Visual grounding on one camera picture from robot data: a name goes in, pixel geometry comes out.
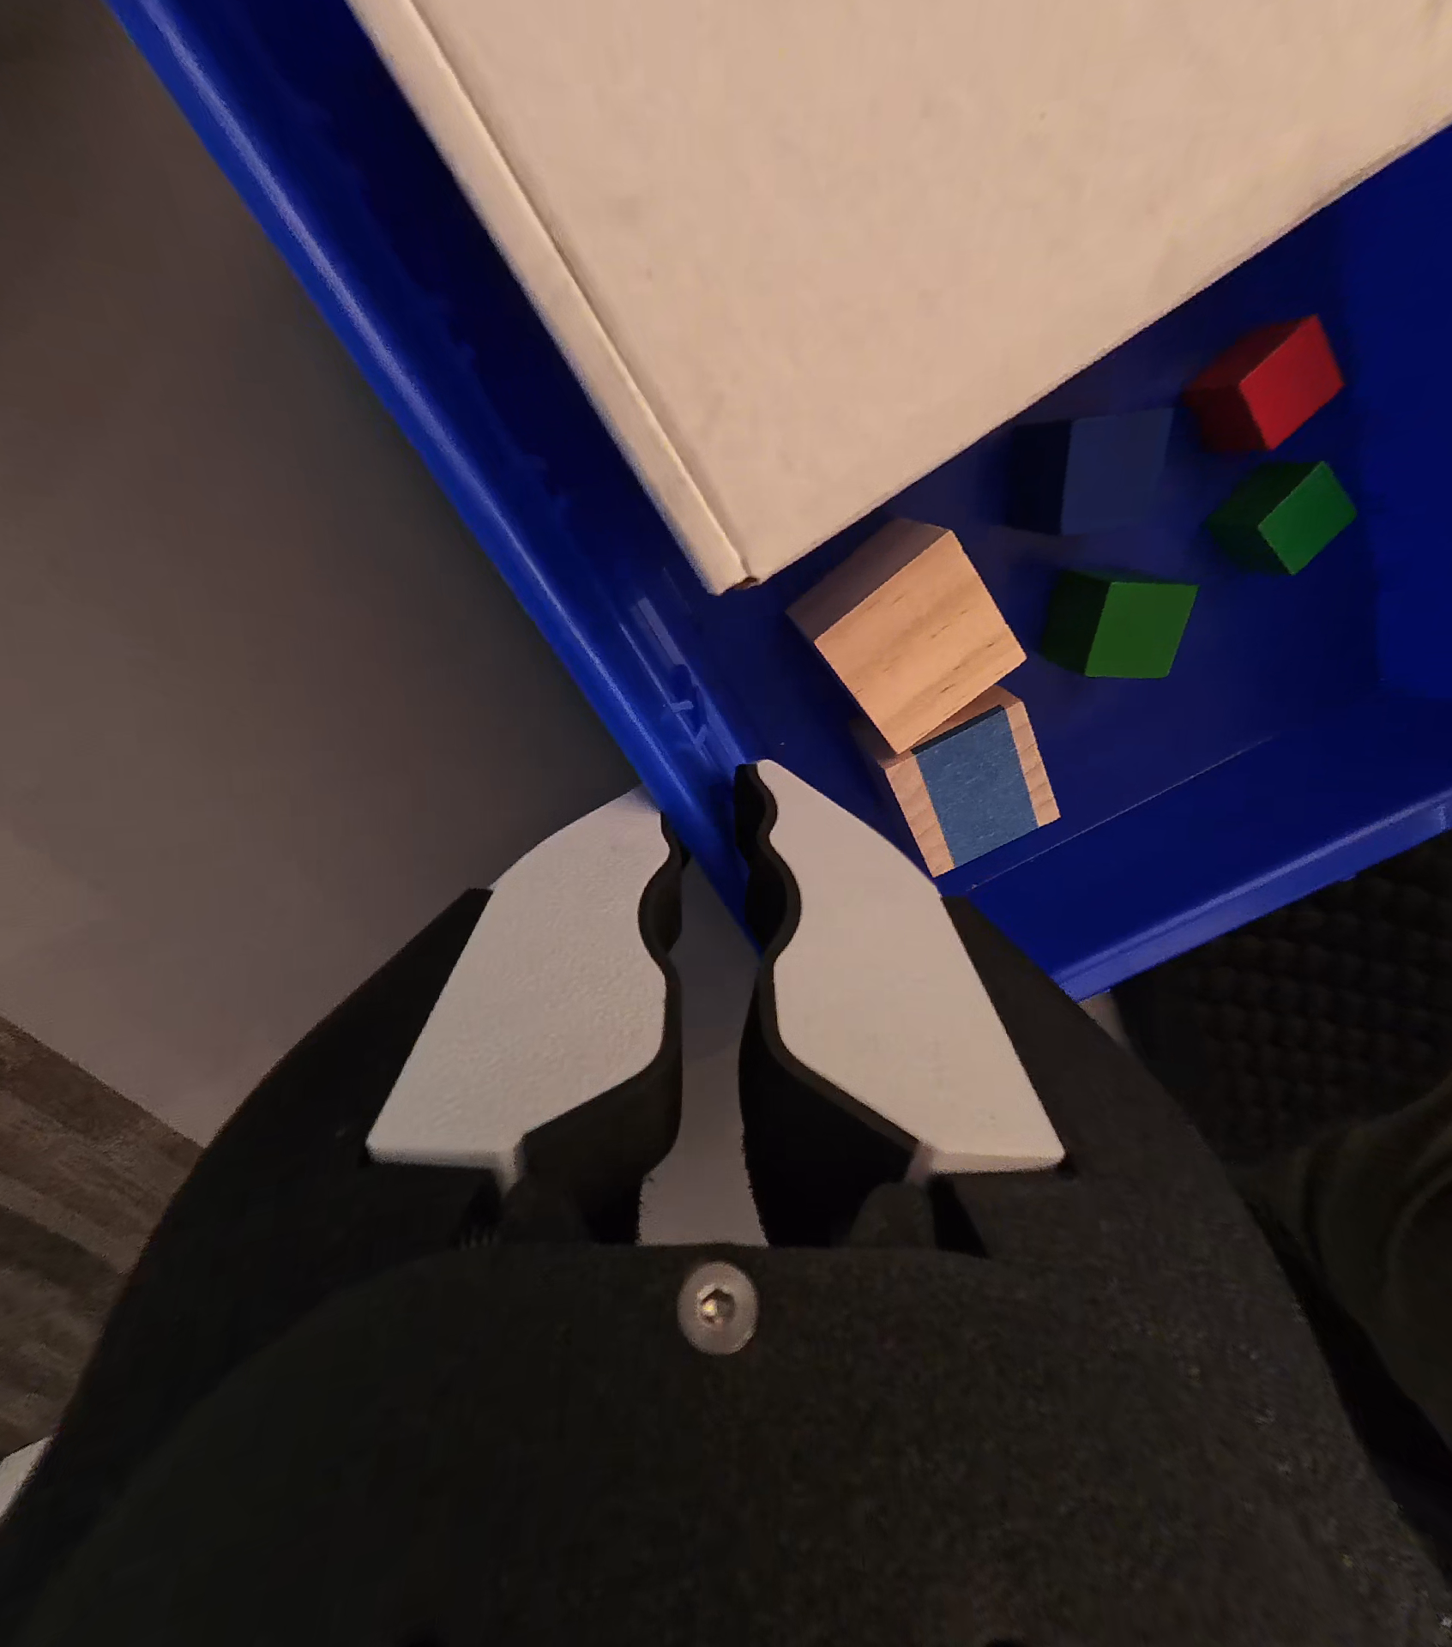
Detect green wooden cube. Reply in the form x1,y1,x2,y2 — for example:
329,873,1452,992
1205,459,1360,575
1042,567,1200,677

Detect blue plastic bin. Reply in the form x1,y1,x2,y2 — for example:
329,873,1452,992
109,0,1452,1002

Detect white cardboard mailer box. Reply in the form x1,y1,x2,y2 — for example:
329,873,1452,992
347,0,1452,595

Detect person's olive trousers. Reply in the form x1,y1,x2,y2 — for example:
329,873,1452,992
1234,1025,1452,1578

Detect red wooden cube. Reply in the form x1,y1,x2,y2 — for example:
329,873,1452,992
1180,312,1348,455

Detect blue-faced wooden cube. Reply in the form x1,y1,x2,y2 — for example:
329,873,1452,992
876,685,1064,877

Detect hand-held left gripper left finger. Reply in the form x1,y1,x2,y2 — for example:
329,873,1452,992
364,787,693,1243

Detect black mat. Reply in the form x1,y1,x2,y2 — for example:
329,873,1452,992
1118,822,1452,1166

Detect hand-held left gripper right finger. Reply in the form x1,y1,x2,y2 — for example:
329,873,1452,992
732,761,1068,1247

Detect plain wooden cube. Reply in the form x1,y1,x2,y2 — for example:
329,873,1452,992
785,517,1027,754

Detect dark blue wooden cube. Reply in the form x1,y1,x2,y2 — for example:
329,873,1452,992
1013,409,1177,537

